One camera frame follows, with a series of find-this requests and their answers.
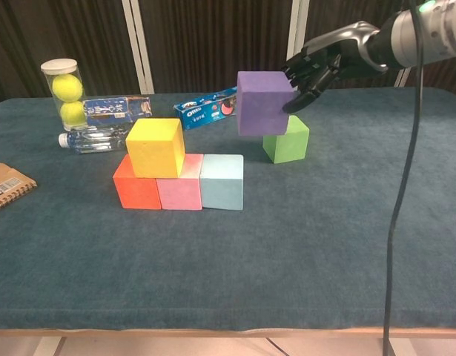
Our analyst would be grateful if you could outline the yellow tennis ball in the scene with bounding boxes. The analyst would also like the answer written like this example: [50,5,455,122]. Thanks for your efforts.
[59,100,87,125]
[51,73,84,103]

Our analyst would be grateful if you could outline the pink foam cube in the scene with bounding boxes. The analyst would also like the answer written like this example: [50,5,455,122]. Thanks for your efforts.
[155,153,205,211]

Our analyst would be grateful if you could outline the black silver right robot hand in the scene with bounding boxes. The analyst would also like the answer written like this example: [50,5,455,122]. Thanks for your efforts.
[281,21,390,114]

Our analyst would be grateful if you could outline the brown spiral notebook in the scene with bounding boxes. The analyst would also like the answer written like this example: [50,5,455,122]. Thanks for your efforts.
[0,162,39,214]

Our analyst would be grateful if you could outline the clear plastic water bottle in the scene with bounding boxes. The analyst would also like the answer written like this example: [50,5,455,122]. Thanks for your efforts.
[58,125,135,154]

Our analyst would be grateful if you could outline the blue orange snack box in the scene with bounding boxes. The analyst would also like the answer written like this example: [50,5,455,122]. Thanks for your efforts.
[82,95,153,126]

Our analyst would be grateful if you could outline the clear tennis ball tube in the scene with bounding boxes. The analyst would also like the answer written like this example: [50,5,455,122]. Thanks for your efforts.
[40,58,88,133]

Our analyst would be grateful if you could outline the yellow foam cube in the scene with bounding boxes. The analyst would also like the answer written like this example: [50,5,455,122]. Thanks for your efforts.
[125,117,186,179]

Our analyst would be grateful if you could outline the orange foam cube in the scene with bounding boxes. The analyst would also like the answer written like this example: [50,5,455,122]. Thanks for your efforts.
[113,153,162,211]

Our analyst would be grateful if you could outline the blue Oreo cookie box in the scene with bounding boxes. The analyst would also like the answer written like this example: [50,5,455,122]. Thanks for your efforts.
[173,85,240,131]

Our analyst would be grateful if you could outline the purple foam cube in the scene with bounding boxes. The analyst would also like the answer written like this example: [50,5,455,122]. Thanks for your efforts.
[237,70,299,137]

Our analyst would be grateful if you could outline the white partition post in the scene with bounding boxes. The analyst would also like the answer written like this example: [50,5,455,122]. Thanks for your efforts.
[393,66,414,88]
[282,0,311,91]
[122,0,155,95]

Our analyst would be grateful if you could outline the green foam cube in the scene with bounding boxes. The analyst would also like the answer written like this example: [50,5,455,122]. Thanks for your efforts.
[262,114,311,165]

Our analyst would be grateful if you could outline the dark blue table cloth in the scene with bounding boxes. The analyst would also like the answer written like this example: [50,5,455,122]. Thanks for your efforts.
[0,87,456,333]

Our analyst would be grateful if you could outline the light blue foam cube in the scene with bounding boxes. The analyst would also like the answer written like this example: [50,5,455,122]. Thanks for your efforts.
[199,154,245,211]

